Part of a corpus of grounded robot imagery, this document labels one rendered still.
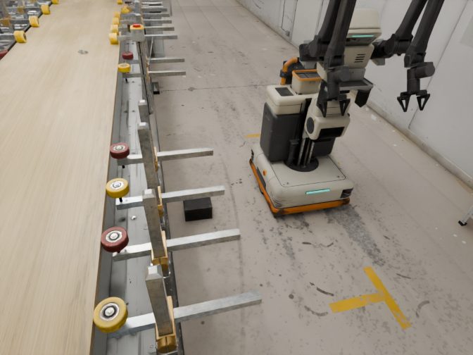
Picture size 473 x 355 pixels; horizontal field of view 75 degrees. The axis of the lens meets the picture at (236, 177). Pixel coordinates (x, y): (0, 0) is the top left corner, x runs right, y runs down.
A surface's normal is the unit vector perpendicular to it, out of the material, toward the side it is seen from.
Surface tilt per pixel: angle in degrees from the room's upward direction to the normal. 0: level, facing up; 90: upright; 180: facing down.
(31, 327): 0
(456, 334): 0
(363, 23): 42
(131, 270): 0
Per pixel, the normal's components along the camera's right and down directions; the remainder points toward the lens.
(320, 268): 0.05, -0.77
